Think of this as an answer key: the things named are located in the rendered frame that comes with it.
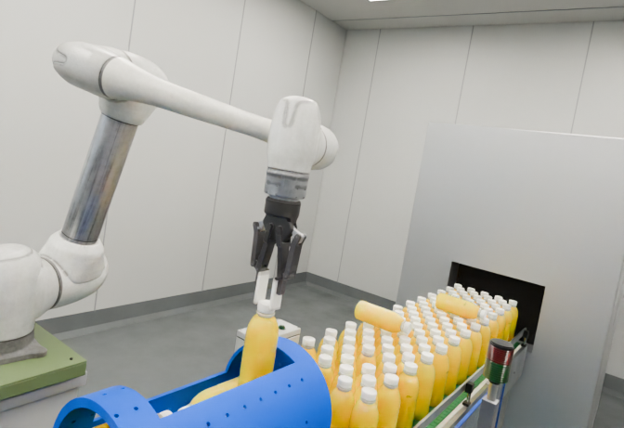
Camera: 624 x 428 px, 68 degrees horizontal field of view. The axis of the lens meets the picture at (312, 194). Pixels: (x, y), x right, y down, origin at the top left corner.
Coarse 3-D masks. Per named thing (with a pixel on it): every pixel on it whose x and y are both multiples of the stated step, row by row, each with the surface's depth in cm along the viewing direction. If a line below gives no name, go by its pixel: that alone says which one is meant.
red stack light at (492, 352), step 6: (492, 348) 122; (498, 348) 121; (492, 354) 121; (498, 354) 120; (504, 354) 120; (510, 354) 120; (492, 360) 121; (498, 360) 120; (504, 360) 120; (510, 360) 120
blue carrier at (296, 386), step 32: (288, 352) 102; (192, 384) 103; (256, 384) 88; (288, 384) 94; (320, 384) 100; (64, 416) 77; (128, 416) 70; (192, 416) 75; (224, 416) 79; (256, 416) 84; (288, 416) 89; (320, 416) 97
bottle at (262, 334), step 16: (256, 320) 97; (272, 320) 97; (256, 336) 96; (272, 336) 96; (256, 352) 96; (272, 352) 97; (240, 368) 98; (256, 368) 96; (272, 368) 98; (240, 384) 97
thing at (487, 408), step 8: (488, 400) 123; (496, 400) 124; (480, 408) 124; (488, 408) 122; (496, 408) 122; (480, 416) 124; (488, 416) 122; (496, 416) 124; (480, 424) 123; (488, 424) 122
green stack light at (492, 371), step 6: (486, 360) 124; (486, 366) 123; (492, 366) 121; (498, 366) 120; (504, 366) 120; (510, 366) 121; (486, 372) 123; (492, 372) 121; (498, 372) 120; (504, 372) 120; (492, 378) 121; (498, 378) 120; (504, 378) 120
